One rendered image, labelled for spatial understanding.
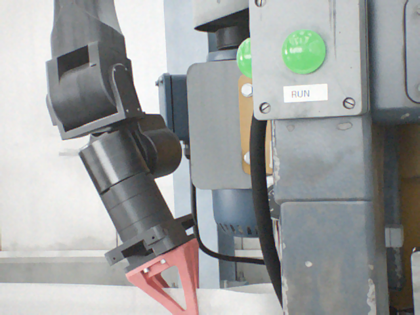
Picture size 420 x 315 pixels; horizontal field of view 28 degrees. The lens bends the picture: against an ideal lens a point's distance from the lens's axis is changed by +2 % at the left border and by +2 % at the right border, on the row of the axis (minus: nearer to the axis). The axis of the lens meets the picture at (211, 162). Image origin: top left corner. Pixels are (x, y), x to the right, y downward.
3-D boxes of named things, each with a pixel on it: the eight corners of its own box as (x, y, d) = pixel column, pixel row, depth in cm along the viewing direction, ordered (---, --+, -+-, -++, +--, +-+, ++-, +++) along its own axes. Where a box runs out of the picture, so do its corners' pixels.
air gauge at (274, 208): (262, 220, 83) (260, 183, 82) (266, 217, 84) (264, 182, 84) (298, 219, 81) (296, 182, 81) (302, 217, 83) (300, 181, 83)
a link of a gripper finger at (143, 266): (235, 298, 85) (195, 217, 86) (215, 314, 78) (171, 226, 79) (181, 325, 87) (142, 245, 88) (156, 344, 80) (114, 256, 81)
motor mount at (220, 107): (188, 191, 104) (182, 62, 103) (204, 186, 110) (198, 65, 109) (420, 186, 95) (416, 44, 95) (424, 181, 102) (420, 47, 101)
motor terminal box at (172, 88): (163, 162, 106) (159, 72, 105) (158, 158, 116) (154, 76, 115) (227, 159, 107) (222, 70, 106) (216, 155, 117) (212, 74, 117)
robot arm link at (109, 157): (62, 148, 82) (104, 121, 80) (100, 142, 89) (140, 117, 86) (93, 209, 82) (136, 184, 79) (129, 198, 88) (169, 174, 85)
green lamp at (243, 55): (232, 79, 59) (230, 37, 58) (243, 81, 61) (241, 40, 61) (267, 77, 58) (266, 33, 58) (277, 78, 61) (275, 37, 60)
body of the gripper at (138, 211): (200, 228, 86) (168, 166, 87) (166, 242, 77) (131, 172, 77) (149, 254, 88) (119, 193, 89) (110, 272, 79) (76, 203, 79)
